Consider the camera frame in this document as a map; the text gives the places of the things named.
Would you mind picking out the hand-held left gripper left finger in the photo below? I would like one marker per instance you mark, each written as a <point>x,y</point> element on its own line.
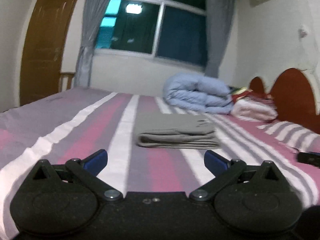
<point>96,160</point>

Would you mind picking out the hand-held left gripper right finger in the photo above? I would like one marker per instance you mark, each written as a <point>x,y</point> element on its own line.
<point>215,161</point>

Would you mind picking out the grey pants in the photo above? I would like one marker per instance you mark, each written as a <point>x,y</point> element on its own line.
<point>175,132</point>

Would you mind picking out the folded white pink blanket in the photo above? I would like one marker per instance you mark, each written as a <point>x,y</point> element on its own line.
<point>252,112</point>

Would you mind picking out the folded light blue duvet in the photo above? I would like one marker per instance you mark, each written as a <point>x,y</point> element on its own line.
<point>197,95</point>

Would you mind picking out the red patterned cloth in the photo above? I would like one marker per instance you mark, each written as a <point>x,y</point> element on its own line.
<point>247,95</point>

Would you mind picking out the striped pillow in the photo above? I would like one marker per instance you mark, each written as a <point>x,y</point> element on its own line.
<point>295,135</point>

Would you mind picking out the black rectangular object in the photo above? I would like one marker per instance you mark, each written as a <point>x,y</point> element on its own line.
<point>308,158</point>

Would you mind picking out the reddish wooden headboard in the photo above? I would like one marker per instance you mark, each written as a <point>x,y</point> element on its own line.
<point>292,97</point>

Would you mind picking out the brown wooden door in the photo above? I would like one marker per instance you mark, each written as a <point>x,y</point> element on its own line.
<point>45,50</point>

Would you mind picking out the grey curtain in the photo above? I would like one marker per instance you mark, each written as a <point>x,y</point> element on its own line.
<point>93,30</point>
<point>218,30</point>

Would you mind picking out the white framed window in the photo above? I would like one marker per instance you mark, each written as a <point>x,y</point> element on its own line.
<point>180,25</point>

